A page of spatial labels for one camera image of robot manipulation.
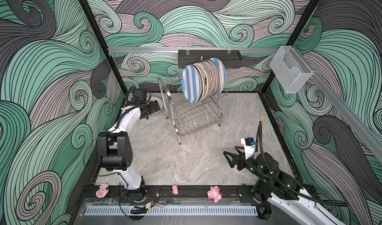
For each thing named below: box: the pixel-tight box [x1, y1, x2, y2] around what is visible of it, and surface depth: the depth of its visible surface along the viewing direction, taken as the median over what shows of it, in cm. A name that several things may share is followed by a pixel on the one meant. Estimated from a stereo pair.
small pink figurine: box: [172, 184, 179, 196], surface depth 74 cm
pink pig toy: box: [206, 185, 223, 204], surface depth 73 cm
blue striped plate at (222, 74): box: [210, 57, 227, 95], surface depth 76 cm
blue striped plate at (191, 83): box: [181, 64, 202, 104], surface depth 77 cm
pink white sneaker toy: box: [95, 183, 109, 199], surface depth 73 cm
